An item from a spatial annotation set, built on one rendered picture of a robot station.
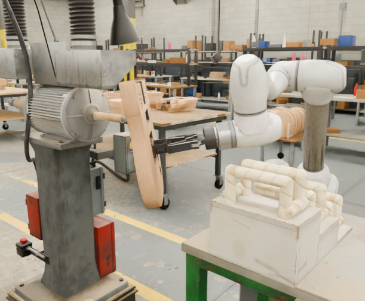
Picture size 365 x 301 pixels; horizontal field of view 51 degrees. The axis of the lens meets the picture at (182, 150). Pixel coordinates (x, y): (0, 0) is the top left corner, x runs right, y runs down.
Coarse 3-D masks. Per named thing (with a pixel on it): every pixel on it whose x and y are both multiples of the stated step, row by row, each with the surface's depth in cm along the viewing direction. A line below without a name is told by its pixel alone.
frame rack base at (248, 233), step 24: (216, 216) 111; (240, 216) 105; (264, 216) 100; (312, 216) 100; (216, 240) 112; (240, 240) 107; (264, 240) 102; (288, 240) 97; (312, 240) 103; (240, 264) 108; (264, 264) 103; (288, 264) 98; (312, 264) 106
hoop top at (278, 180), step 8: (232, 168) 106; (240, 168) 105; (248, 168) 104; (240, 176) 104; (248, 176) 102; (256, 176) 101; (264, 176) 100; (272, 176) 98; (280, 176) 97; (288, 176) 97; (272, 184) 98; (280, 184) 97; (288, 184) 96
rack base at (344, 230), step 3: (342, 225) 132; (345, 225) 132; (339, 228) 130; (342, 228) 130; (345, 228) 130; (348, 228) 130; (351, 228) 130; (339, 231) 128; (342, 231) 128; (345, 231) 128; (348, 231) 128; (339, 234) 126; (342, 234) 126; (345, 234) 126; (339, 237) 123; (342, 237) 124; (339, 240) 122
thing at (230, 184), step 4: (228, 176) 107; (232, 176) 107; (228, 180) 107; (232, 180) 107; (236, 180) 108; (228, 184) 107; (232, 184) 107; (228, 188) 108; (232, 188) 107; (228, 192) 108; (232, 192) 108; (228, 196) 108; (232, 196) 108; (228, 200) 108; (232, 200) 108
